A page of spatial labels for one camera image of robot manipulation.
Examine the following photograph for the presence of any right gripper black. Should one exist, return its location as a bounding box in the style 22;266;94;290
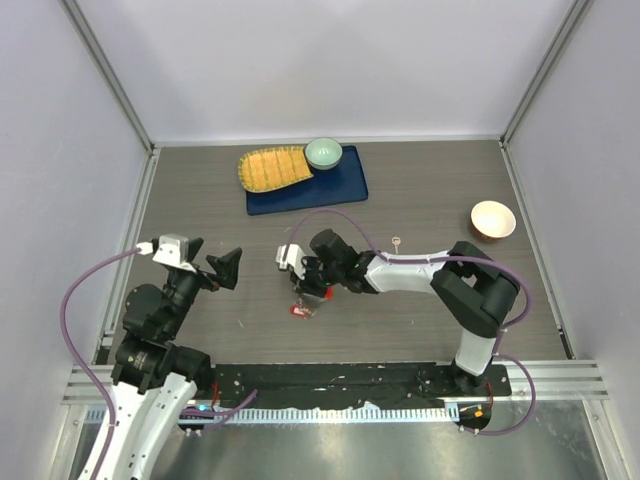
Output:
291;254;343;298

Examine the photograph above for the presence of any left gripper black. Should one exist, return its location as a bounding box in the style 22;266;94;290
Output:
163;238;241;337

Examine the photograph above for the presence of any red keyring holder with rings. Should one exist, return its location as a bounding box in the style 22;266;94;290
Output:
290;288;333;318

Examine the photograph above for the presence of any red key tag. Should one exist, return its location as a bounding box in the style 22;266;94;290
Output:
290;305;310;318

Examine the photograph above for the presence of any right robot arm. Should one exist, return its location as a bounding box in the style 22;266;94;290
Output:
276;229;521;395

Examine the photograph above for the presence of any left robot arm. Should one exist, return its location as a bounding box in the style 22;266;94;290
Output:
79;234;242;479

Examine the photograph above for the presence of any small silver key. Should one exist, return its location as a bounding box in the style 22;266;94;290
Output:
391;236;401;255

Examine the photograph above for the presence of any yellow woven basket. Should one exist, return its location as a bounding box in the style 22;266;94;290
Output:
237;146;313;194

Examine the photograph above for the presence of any blue tray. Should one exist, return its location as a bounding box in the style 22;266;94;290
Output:
246;145;369;216

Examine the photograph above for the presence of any green bowl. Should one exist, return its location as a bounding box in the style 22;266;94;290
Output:
304;137;343;170

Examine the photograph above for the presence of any cream bowl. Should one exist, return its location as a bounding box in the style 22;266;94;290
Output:
470;200;517;241

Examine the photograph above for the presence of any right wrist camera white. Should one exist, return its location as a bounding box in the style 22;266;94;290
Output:
275;244;305;280

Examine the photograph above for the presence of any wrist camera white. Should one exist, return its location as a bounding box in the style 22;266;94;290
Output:
275;244;305;280
135;234;196;273

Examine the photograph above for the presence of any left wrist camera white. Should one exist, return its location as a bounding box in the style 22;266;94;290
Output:
135;234;196;273

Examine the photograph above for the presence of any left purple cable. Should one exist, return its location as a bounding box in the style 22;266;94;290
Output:
59;244;156;480

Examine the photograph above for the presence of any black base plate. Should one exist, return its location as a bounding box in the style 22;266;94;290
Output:
212;362;512;410

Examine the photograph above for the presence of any white cable duct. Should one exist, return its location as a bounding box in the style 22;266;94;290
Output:
87;404;460;426

